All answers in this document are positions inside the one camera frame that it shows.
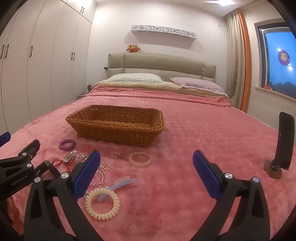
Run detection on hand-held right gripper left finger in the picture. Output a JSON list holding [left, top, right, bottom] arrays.
[[23, 149, 104, 241]]

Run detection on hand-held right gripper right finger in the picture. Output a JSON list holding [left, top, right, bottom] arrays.
[[192, 149, 271, 241]]

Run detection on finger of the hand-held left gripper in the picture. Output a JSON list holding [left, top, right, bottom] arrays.
[[0, 139, 41, 173], [0, 132, 11, 147]]

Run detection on clear crystal bead bracelet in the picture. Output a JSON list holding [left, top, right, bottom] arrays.
[[73, 152, 105, 187]]

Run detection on red cord necklace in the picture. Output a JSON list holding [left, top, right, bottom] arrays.
[[49, 153, 80, 173]]

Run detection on purple spiral hair tie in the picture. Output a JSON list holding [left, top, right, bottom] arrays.
[[58, 138, 76, 151]]

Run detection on light blue hair clip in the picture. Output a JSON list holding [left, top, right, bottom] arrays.
[[97, 178, 137, 202]]

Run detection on cream spiral hair tie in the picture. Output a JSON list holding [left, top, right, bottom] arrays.
[[85, 187, 121, 220]]

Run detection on brown wicker basket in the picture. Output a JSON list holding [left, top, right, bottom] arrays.
[[65, 104, 165, 147]]

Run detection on pink plush blanket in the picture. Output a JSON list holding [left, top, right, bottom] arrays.
[[0, 88, 296, 241]]

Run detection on brown phone stand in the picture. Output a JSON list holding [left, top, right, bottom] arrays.
[[264, 159, 284, 179]]

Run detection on bedside nightstand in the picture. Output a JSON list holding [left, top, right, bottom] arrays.
[[76, 84, 93, 100]]

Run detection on black phone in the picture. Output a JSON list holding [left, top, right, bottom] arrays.
[[274, 111, 296, 171]]

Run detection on lilac pillow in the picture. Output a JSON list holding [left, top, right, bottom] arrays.
[[170, 77, 229, 96]]

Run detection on white wardrobe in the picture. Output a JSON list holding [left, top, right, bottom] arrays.
[[0, 0, 97, 138]]

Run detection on white dotted pillow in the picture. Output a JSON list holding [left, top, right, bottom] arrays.
[[102, 73, 164, 84]]

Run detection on beige and orange curtain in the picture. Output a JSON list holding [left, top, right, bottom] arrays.
[[225, 9, 252, 114]]

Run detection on beige padded headboard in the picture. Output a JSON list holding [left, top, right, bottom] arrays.
[[107, 52, 217, 84]]

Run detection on orange plush toy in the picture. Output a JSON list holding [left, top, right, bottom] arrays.
[[126, 44, 142, 53]]

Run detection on dark framed window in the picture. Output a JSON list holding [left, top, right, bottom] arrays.
[[254, 19, 296, 100]]

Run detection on round window sticker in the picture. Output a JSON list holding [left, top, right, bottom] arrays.
[[277, 48, 293, 67]]

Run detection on clear amber bead bracelet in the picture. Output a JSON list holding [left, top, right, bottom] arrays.
[[129, 151, 152, 168]]

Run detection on white patterned wall shelf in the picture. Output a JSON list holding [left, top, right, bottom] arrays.
[[131, 24, 197, 39]]

